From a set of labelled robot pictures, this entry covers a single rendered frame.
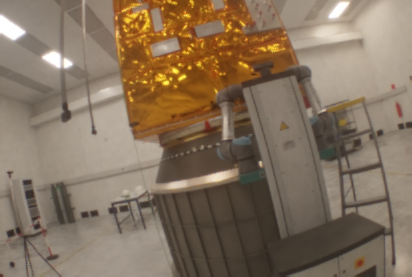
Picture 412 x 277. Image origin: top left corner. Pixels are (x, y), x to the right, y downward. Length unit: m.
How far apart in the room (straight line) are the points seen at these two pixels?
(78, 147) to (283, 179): 8.54
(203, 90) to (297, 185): 1.41
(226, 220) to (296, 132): 1.10
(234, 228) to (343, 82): 8.28
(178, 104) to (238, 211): 1.20
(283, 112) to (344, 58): 8.85
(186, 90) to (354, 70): 8.59
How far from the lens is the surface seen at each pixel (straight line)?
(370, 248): 1.24
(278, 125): 1.37
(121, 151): 8.44
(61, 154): 9.84
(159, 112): 2.38
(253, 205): 2.06
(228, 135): 1.58
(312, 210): 1.48
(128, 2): 3.20
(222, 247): 2.25
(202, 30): 2.67
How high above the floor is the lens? 1.42
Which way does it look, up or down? 8 degrees up
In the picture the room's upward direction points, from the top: 15 degrees counter-clockwise
